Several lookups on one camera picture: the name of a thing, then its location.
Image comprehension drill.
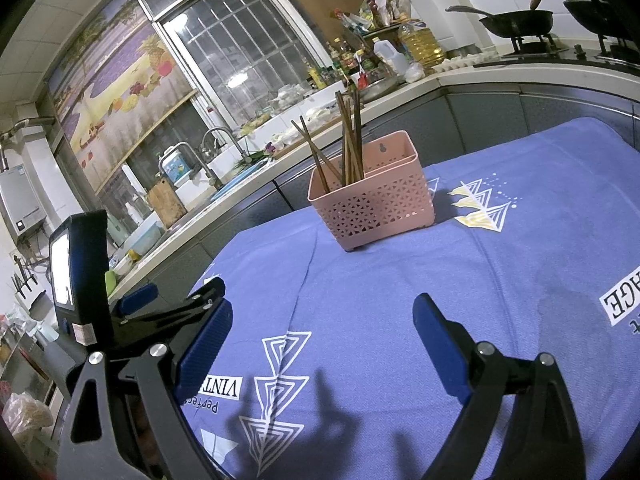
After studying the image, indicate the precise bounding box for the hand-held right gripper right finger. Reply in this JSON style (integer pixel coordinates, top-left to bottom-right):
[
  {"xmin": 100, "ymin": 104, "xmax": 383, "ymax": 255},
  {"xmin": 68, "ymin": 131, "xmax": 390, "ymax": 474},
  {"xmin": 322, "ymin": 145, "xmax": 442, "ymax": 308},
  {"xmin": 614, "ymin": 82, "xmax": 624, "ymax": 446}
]
[{"xmin": 411, "ymin": 292, "xmax": 587, "ymax": 480}]

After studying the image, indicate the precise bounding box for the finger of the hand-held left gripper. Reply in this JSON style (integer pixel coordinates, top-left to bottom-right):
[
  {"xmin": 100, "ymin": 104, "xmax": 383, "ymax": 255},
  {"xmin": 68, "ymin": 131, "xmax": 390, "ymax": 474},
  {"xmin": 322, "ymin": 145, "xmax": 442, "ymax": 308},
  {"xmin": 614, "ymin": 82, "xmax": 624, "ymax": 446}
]
[
  {"xmin": 106, "ymin": 276, "xmax": 228, "ymax": 362},
  {"xmin": 106, "ymin": 282, "xmax": 161, "ymax": 320}
]

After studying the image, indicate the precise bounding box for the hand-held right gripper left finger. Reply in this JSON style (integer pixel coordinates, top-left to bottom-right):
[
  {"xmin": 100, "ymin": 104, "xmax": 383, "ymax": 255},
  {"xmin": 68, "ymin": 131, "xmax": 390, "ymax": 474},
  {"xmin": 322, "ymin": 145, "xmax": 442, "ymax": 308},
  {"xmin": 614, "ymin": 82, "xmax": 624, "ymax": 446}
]
[{"xmin": 56, "ymin": 298, "xmax": 237, "ymax": 480}]

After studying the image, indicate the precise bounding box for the pink perforated plastic basket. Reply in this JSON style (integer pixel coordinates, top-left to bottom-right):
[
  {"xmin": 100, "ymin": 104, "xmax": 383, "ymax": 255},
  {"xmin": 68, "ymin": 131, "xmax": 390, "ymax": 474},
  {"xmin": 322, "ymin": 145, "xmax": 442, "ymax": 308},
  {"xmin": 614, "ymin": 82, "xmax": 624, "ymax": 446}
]
[{"xmin": 307, "ymin": 130, "xmax": 436, "ymax": 253}]

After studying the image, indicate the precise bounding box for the dark wooden chopstick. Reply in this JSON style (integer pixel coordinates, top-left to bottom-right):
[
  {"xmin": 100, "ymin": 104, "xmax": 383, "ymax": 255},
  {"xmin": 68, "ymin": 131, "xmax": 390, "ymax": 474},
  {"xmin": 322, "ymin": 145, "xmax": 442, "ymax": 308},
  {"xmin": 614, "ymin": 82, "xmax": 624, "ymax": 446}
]
[{"xmin": 341, "ymin": 105, "xmax": 354, "ymax": 186}]

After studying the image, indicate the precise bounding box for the light blue plastic basin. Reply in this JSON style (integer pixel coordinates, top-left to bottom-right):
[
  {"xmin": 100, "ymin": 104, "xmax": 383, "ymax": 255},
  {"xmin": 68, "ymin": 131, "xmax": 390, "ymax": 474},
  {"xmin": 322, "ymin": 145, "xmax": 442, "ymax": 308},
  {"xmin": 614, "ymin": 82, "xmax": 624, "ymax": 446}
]
[{"xmin": 122, "ymin": 212, "xmax": 167, "ymax": 257}]

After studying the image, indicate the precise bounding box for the blue printed tablecloth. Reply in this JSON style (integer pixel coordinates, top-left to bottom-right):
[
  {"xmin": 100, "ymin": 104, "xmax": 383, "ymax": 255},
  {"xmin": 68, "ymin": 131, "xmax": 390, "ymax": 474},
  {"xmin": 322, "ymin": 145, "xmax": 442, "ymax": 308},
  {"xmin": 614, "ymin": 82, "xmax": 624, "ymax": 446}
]
[{"xmin": 172, "ymin": 117, "xmax": 640, "ymax": 480}]

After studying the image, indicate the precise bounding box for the white water heater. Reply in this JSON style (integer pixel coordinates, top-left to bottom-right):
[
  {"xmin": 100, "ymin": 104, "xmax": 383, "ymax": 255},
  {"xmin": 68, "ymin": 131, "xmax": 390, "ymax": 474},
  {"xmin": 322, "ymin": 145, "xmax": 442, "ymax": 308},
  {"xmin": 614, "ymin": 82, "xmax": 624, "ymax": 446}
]
[{"xmin": 0, "ymin": 162, "xmax": 49, "ymax": 237}]

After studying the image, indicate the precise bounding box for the wooden cutting board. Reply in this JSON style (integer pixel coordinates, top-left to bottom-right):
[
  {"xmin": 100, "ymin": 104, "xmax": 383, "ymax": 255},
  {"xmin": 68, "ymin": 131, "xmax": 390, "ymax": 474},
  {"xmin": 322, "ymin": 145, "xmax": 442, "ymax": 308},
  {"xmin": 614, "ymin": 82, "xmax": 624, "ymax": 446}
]
[{"xmin": 146, "ymin": 177, "xmax": 189, "ymax": 229}]

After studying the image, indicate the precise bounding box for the square chrome faucet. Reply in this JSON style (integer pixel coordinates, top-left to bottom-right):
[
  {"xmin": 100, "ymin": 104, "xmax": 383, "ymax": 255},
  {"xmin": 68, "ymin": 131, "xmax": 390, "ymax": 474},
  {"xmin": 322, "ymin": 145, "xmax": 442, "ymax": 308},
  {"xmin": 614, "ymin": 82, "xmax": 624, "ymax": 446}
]
[{"xmin": 158, "ymin": 141, "xmax": 224, "ymax": 192}]

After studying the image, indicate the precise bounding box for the kitchen sink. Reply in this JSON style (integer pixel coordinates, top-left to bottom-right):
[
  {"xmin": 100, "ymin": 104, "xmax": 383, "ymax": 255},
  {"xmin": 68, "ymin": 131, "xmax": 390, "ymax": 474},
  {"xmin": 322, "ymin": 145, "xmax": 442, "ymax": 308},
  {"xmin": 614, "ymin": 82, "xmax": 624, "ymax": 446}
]
[{"xmin": 207, "ymin": 162, "xmax": 274, "ymax": 204}]

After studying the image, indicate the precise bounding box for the clear plastic bag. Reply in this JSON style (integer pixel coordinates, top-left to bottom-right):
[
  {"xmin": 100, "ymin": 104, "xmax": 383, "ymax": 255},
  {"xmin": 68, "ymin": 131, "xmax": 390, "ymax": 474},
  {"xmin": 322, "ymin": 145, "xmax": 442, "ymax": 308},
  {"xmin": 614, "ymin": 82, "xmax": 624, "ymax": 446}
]
[{"xmin": 2, "ymin": 392, "xmax": 54, "ymax": 437}]

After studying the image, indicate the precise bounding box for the metal flue pipe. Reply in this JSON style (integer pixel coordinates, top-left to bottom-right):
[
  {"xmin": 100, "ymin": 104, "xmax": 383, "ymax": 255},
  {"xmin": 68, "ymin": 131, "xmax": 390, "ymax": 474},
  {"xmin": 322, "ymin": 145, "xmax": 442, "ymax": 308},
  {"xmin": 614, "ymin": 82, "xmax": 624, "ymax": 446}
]
[{"xmin": 0, "ymin": 116, "xmax": 56, "ymax": 171}]

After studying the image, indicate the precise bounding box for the curved chrome faucet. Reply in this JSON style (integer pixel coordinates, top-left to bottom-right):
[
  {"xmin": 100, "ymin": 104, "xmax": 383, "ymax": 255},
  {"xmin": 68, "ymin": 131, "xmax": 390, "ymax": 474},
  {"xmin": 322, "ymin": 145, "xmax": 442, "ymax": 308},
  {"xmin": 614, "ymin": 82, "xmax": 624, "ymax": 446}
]
[{"xmin": 202, "ymin": 126, "xmax": 249, "ymax": 162}]

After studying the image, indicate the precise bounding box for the barred window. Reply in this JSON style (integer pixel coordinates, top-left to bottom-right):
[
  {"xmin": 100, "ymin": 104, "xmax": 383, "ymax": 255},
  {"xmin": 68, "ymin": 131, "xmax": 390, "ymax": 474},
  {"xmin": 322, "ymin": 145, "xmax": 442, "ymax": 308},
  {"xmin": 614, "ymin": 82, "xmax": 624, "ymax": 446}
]
[{"xmin": 134, "ymin": 0, "xmax": 372, "ymax": 127}]

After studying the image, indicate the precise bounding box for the metal basin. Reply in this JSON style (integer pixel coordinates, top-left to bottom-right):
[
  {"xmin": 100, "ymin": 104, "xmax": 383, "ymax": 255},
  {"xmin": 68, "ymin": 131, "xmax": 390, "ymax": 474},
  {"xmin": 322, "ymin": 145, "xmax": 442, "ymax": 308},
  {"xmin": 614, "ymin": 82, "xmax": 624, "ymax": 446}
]
[{"xmin": 357, "ymin": 77, "xmax": 402, "ymax": 104}]

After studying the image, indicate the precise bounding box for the kitchen counter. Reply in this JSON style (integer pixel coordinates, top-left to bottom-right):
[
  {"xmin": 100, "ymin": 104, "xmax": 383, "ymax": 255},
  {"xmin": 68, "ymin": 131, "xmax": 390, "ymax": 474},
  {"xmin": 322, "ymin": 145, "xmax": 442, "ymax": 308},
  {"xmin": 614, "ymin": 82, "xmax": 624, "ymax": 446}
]
[{"xmin": 107, "ymin": 57, "xmax": 640, "ymax": 301}]

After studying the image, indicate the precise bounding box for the white egg tray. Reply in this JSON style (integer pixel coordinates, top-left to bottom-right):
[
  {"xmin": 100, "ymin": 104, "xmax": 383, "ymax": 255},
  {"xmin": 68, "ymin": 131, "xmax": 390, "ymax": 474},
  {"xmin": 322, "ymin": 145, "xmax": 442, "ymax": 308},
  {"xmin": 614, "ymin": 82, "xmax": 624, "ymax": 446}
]
[{"xmin": 432, "ymin": 52, "xmax": 484, "ymax": 74}]

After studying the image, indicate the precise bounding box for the white plastic jug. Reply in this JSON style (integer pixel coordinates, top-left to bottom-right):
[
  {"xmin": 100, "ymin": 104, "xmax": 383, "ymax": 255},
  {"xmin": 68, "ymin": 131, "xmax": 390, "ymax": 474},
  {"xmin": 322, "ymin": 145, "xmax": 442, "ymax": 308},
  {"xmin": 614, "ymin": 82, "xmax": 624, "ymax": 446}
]
[{"xmin": 372, "ymin": 39, "xmax": 412, "ymax": 77}]

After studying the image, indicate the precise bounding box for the yellow cooking oil bottle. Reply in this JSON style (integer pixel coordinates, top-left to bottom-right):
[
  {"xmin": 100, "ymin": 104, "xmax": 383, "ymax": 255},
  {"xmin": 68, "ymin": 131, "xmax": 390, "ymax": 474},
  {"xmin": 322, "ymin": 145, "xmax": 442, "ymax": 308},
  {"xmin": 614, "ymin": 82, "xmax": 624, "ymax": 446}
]
[{"xmin": 397, "ymin": 17, "xmax": 447, "ymax": 69}]

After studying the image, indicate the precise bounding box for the cluster of condiment bottles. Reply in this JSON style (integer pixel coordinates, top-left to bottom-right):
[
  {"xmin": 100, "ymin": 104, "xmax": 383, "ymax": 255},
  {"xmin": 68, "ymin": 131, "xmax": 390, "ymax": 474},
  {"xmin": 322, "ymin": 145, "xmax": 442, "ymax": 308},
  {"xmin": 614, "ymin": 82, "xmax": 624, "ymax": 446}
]
[{"xmin": 305, "ymin": 35, "xmax": 387, "ymax": 89}]

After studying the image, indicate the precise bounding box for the gas stove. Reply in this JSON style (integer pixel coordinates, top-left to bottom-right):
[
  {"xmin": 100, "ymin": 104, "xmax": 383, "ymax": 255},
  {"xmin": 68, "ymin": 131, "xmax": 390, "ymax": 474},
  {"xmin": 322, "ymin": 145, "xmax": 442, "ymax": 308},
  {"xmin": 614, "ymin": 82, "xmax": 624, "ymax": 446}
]
[{"xmin": 500, "ymin": 32, "xmax": 640, "ymax": 64}]

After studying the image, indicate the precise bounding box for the black wok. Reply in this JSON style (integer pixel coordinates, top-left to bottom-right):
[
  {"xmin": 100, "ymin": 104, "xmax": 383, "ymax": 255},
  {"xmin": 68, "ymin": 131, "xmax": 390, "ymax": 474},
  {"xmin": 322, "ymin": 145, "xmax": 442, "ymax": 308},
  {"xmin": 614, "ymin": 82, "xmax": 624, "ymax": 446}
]
[{"xmin": 477, "ymin": 0, "xmax": 556, "ymax": 39}]

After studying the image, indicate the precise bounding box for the snack plastic bag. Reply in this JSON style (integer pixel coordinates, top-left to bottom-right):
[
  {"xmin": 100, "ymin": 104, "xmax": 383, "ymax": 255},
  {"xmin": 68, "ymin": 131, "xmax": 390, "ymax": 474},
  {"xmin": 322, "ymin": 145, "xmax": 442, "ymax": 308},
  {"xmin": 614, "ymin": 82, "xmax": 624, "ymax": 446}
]
[{"xmin": 377, "ymin": 0, "xmax": 414, "ymax": 24}]

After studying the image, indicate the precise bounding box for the fruit wall poster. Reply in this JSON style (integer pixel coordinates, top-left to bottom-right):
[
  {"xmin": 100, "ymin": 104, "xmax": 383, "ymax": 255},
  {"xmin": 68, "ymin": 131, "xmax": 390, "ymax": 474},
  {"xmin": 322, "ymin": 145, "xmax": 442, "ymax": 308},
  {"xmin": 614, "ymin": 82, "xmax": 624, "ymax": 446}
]
[{"xmin": 47, "ymin": 0, "xmax": 199, "ymax": 194}]

